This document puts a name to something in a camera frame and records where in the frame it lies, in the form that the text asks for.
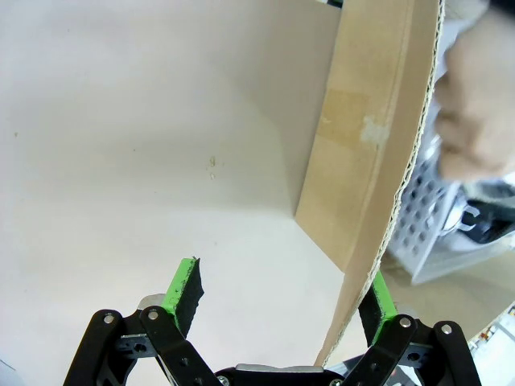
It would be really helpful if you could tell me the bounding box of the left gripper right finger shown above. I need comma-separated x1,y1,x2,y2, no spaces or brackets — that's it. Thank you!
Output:
341,269,482,386

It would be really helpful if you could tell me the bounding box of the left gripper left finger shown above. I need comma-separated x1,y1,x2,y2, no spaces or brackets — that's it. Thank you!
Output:
62,257,218,386

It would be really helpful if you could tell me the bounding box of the white perforated gift basket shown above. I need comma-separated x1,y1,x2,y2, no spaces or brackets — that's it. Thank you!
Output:
385,140,515,286

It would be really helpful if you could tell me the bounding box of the large brown cardboard box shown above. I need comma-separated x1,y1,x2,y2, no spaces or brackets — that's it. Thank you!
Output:
295,0,447,367

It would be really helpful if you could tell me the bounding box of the black gift item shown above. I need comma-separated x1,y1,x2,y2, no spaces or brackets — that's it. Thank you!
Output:
458,200,515,246

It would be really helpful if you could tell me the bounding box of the person's right hand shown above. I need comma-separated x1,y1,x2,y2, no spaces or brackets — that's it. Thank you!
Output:
434,23,515,180

